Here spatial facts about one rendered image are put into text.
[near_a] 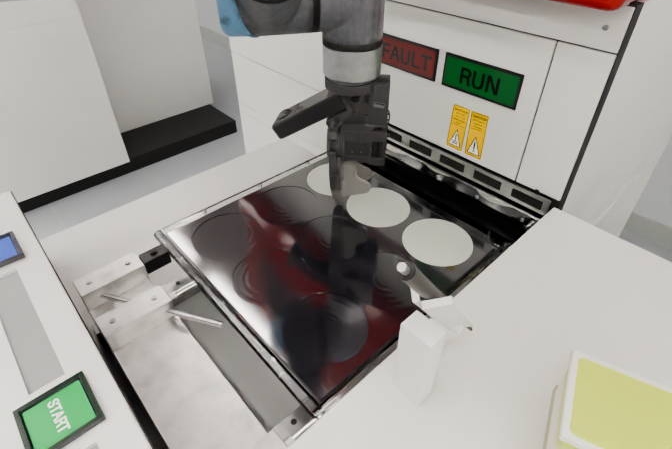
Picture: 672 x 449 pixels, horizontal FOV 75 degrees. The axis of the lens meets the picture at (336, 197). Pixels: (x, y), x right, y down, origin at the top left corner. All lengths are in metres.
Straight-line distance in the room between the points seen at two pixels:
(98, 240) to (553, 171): 0.72
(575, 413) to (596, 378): 0.04
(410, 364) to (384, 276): 0.23
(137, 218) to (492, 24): 0.66
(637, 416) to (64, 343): 0.49
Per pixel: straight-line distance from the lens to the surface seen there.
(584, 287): 0.56
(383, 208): 0.70
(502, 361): 0.46
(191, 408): 0.53
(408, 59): 0.71
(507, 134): 0.65
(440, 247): 0.64
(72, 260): 0.84
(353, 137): 0.59
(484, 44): 0.63
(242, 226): 0.67
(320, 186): 0.74
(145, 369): 0.57
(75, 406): 0.47
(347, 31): 0.54
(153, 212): 0.88
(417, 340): 0.35
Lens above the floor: 1.33
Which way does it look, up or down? 37 degrees down
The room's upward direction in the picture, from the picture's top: straight up
